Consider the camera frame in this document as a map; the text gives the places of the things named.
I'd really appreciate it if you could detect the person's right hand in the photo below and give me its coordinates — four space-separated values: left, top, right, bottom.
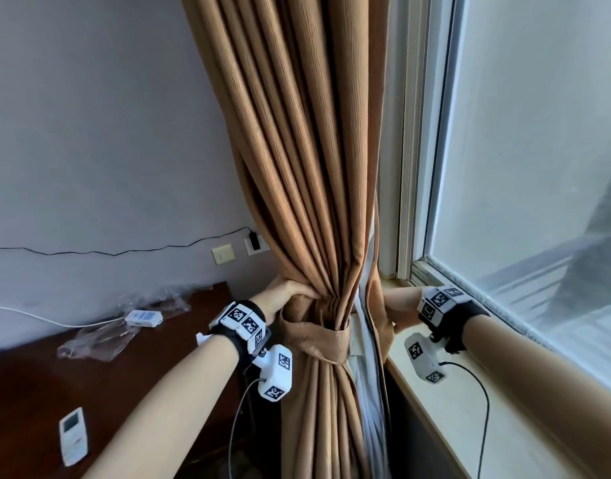
382 286 427 335

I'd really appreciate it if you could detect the person's left hand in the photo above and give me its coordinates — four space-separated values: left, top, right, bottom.
249 273 321 325

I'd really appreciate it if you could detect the brown curtain tieback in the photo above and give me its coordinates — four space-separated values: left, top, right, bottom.
277 293 355 367

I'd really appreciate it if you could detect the white curtain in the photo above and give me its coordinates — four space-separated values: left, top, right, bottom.
347 214 392 479

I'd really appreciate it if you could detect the brown curtain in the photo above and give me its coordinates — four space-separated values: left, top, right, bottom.
179 0 397 479

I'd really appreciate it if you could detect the person's left forearm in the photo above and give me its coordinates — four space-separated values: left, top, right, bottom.
83 333 242 479

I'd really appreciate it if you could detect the right black marker wristband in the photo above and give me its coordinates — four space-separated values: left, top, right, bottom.
417 286 491 356

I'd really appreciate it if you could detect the black marker wristband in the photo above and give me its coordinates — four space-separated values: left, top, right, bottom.
417 286 491 356
196 299 272 371

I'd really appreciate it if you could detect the left black marker wristband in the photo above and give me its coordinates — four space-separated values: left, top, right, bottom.
196 299 272 371

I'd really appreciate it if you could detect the beige window sill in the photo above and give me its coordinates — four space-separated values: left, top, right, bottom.
380 277 591 479

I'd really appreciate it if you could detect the clear plastic wrapper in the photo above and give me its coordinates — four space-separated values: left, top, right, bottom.
57 319 140 363
118 285 192 319

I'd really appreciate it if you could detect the white adapter box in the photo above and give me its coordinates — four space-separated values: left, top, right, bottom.
124 309 164 329

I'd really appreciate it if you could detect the white remote control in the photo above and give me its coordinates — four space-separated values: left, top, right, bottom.
59 407 89 468

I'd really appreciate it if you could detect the dark wooden desk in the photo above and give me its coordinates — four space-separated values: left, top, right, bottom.
0 281 249 479

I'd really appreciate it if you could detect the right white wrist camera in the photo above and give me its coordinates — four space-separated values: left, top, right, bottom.
404 333 449 385

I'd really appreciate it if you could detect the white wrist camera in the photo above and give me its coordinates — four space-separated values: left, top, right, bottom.
253 343 294 403
404 333 449 385

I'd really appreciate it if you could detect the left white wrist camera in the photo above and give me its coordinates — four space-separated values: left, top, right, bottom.
253 343 294 403

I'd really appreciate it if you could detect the right black camera cable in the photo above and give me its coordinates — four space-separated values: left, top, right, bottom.
438 361 492 479

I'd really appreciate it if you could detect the black camera cable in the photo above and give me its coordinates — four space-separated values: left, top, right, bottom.
228 377 264 479
438 361 492 479

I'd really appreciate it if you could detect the left black camera cable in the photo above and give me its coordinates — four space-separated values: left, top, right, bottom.
228 377 264 479

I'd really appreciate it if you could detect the thin black wall cable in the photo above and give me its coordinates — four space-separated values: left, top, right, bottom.
0 226 254 258

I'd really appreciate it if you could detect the glass window with frame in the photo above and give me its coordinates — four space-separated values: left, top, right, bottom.
377 0 611 400

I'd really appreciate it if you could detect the thin white cable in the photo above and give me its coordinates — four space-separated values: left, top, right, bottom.
0 303 128 329

